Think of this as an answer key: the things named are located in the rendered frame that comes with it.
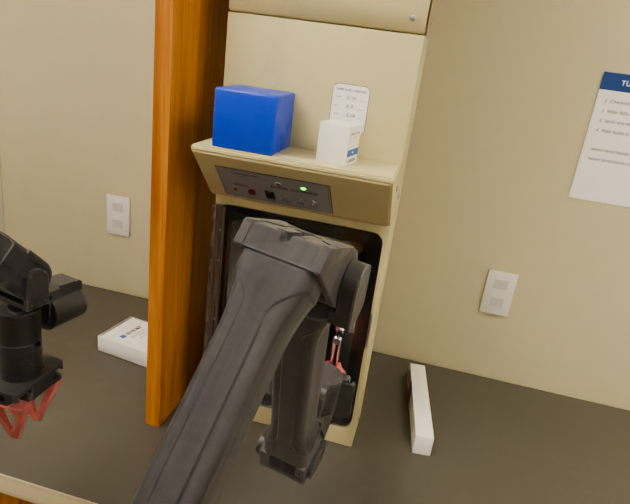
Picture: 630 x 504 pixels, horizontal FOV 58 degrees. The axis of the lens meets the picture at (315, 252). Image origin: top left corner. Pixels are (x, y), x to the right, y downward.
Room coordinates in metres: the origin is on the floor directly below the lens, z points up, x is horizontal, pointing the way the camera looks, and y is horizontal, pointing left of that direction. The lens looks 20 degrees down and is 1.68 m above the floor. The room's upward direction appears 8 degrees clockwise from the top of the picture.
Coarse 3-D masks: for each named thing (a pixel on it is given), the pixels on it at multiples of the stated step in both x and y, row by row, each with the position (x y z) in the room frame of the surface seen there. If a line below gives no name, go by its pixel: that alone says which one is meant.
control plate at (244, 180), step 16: (224, 176) 0.91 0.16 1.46; (240, 176) 0.90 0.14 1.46; (256, 176) 0.89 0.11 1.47; (272, 176) 0.87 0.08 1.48; (240, 192) 0.94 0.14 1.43; (256, 192) 0.92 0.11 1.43; (288, 192) 0.90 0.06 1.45; (304, 192) 0.89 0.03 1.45; (320, 192) 0.87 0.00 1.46; (304, 208) 0.92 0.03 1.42; (320, 208) 0.91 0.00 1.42
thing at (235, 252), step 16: (240, 208) 0.97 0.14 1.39; (240, 224) 0.97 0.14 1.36; (304, 224) 0.94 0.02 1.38; (320, 224) 0.94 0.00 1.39; (224, 240) 0.97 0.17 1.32; (336, 240) 0.93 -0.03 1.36; (352, 240) 0.93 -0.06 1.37; (368, 240) 0.92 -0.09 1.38; (224, 256) 0.97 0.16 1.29; (368, 256) 0.92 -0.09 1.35; (224, 272) 0.97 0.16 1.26; (224, 288) 0.97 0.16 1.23; (368, 288) 0.92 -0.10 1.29; (224, 304) 0.97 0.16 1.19; (368, 304) 0.92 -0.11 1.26; (368, 320) 0.92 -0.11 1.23; (352, 336) 0.92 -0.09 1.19; (352, 352) 0.92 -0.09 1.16; (352, 368) 0.92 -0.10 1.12; (272, 384) 0.95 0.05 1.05; (336, 416) 0.92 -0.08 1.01; (352, 416) 0.92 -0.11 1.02
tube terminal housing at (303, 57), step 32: (256, 32) 0.98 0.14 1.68; (288, 32) 0.97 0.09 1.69; (320, 32) 0.96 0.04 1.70; (352, 32) 0.95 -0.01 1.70; (384, 32) 0.94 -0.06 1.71; (256, 64) 0.98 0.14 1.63; (288, 64) 0.97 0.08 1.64; (320, 64) 0.96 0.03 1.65; (352, 64) 0.95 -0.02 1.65; (384, 64) 0.94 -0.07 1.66; (416, 64) 0.93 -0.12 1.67; (320, 96) 0.96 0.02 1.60; (384, 96) 0.94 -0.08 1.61; (416, 96) 0.99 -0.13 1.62; (384, 128) 0.94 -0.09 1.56; (384, 160) 0.93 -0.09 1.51; (352, 224) 0.94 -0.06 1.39; (384, 256) 0.93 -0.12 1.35; (256, 416) 0.97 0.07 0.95
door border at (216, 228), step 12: (216, 216) 0.98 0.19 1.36; (216, 228) 0.98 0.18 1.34; (216, 240) 0.98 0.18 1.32; (216, 252) 0.98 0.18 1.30; (216, 264) 0.98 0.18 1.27; (216, 276) 0.98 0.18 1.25; (216, 288) 0.98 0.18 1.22; (216, 300) 0.97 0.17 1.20; (216, 312) 0.97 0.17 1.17; (216, 324) 0.97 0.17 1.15; (204, 348) 0.97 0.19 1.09
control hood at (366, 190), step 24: (240, 168) 0.88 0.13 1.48; (264, 168) 0.86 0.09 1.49; (288, 168) 0.85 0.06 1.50; (312, 168) 0.84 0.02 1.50; (336, 168) 0.84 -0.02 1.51; (360, 168) 0.86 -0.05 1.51; (384, 168) 0.88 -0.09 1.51; (216, 192) 0.96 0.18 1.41; (336, 192) 0.87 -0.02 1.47; (360, 192) 0.85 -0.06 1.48; (384, 192) 0.83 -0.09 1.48; (336, 216) 0.92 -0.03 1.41; (360, 216) 0.90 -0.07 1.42; (384, 216) 0.88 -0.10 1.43
